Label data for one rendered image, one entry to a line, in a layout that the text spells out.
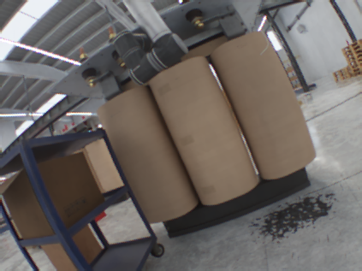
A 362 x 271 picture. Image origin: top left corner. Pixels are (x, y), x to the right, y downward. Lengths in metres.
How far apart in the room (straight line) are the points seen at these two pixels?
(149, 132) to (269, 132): 0.72
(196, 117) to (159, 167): 0.38
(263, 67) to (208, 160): 0.63
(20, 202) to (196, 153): 0.95
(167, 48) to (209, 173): 0.73
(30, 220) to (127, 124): 0.79
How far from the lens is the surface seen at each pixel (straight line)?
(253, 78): 1.17
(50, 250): 1.74
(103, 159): 3.42
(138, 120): 1.23
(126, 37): 0.94
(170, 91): 1.16
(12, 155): 0.87
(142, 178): 1.27
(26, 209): 0.91
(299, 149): 1.25
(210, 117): 1.13
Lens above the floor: 0.70
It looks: 1 degrees down
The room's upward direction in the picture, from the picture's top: 24 degrees counter-clockwise
